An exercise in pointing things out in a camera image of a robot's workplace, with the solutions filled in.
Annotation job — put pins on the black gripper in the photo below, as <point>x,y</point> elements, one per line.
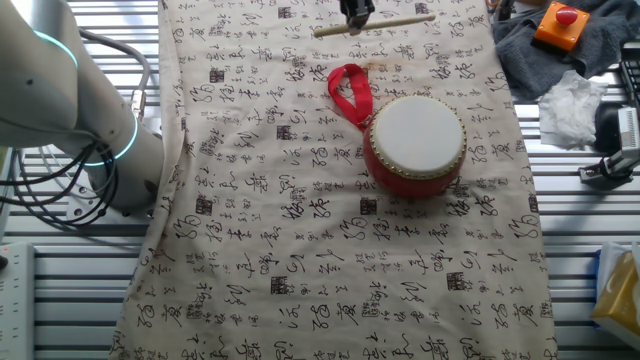
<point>357,5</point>

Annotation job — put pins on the wooden drumstick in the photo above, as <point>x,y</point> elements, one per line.
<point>400,22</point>

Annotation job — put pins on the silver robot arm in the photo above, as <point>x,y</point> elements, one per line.
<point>50,100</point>

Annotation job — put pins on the red drum with white skin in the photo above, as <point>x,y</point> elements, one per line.
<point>420,150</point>

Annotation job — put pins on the orange emergency stop button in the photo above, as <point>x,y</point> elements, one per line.
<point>560,30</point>

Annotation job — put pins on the beige calligraphy print cloth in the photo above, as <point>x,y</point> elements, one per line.
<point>300,225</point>

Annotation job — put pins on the crumpled white tissue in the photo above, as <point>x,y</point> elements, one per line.
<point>570,110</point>

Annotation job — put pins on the grey towel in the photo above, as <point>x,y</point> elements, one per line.
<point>610,30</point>

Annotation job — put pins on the black computer mouse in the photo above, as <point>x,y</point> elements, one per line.
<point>606,127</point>

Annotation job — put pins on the black keyboard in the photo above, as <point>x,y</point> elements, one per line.
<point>631,80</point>

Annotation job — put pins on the yellow tissue pack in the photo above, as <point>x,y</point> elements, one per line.
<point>620,295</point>

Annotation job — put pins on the white power strip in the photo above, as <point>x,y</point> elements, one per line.
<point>15,300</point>

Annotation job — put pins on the black camera clamp mount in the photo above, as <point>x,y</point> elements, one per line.
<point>607,170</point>

